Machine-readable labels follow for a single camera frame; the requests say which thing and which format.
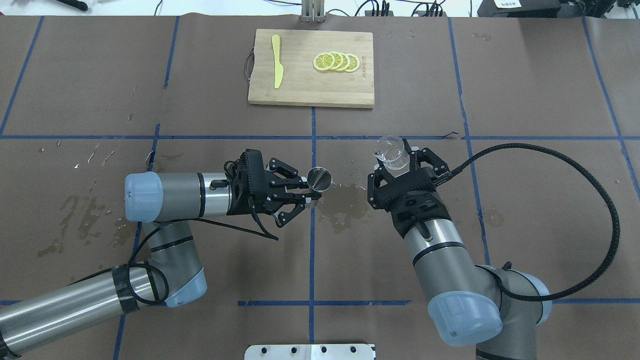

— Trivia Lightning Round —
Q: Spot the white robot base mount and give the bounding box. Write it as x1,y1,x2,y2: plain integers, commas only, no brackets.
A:
244,342,377,360

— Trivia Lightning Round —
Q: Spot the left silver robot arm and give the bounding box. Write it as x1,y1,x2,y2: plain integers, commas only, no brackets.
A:
1,139,311,360

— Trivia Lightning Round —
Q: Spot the yellow plastic knife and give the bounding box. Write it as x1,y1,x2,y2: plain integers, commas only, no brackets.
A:
270,34,285,90

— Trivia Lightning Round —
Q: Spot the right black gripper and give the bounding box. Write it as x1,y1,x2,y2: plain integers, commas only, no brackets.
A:
366,143,453,238

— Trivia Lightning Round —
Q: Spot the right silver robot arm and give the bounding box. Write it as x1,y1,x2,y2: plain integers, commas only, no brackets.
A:
367,136,553,360

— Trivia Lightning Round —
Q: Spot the bamboo cutting board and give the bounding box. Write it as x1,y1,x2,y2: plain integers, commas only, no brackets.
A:
247,29,375,109

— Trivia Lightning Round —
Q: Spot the lemon slice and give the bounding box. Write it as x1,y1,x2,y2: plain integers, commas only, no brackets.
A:
335,53,351,72
312,52,336,72
342,54,361,73
329,51,342,71

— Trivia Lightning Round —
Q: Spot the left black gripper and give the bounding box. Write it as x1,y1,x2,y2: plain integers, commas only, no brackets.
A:
224,148,322,228

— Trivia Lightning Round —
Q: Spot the clear glass measuring beaker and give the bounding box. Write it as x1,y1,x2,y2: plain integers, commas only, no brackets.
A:
374,135,410,171

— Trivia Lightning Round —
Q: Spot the steel double jigger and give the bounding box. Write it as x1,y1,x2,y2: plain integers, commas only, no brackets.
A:
306,166,333,193

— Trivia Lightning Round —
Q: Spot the aluminium frame post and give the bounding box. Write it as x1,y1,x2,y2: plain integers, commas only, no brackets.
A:
301,0,326,24

